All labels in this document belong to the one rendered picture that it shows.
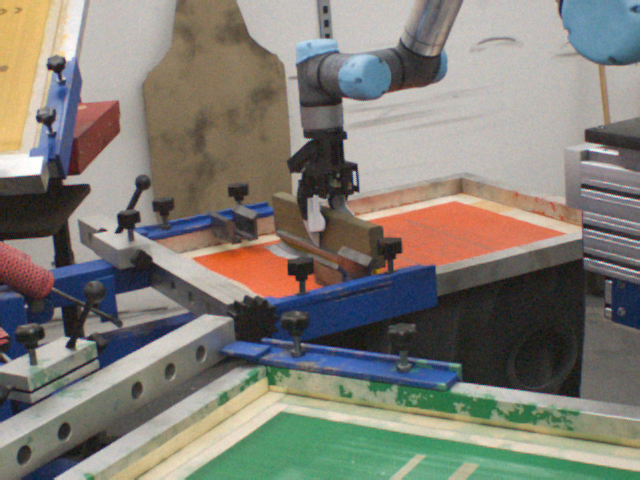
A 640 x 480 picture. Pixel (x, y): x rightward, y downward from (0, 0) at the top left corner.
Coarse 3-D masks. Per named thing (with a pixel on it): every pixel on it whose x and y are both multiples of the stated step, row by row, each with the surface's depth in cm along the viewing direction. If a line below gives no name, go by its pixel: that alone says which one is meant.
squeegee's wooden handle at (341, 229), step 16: (288, 208) 230; (288, 224) 231; (304, 224) 226; (336, 224) 215; (352, 224) 210; (368, 224) 207; (320, 240) 221; (336, 240) 216; (352, 240) 211; (368, 240) 206
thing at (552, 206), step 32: (384, 192) 258; (416, 192) 261; (448, 192) 265; (480, 192) 261; (512, 192) 251; (544, 192) 247; (576, 224) 235; (480, 256) 207; (512, 256) 207; (544, 256) 210; (576, 256) 214; (448, 288) 201
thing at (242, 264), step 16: (432, 208) 256; (448, 208) 255; (464, 208) 254; (480, 208) 253; (384, 224) 246; (448, 224) 243; (464, 224) 242; (480, 224) 241; (208, 256) 233; (224, 256) 232; (240, 256) 232; (256, 256) 231; (272, 256) 230; (224, 272) 222; (240, 272) 221; (256, 272) 221; (272, 272) 220
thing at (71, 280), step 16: (64, 272) 199; (80, 272) 198; (96, 272) 199; (112, 272) 200; (128, 272) 202; (144, 272) 203; (64, 288) 197; (80, 288) 198; (128, 288) 202; (64, 304) 197
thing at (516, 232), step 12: (480, 228) 238; (492, 228) 237; (504, 228) 236; (516, 228) 236; (528, 228) 235; (540, 228) 235; (504, 240) 228; (516, 240) 228; (528, 240) 227; (444, 264) 217; (276, 276) 217; (288, 276) 217; (312, 276) 216; (252, 288) 212; (264, 288) 211; (276, 288) 211; (288, 288) 210; (312, 288) 209
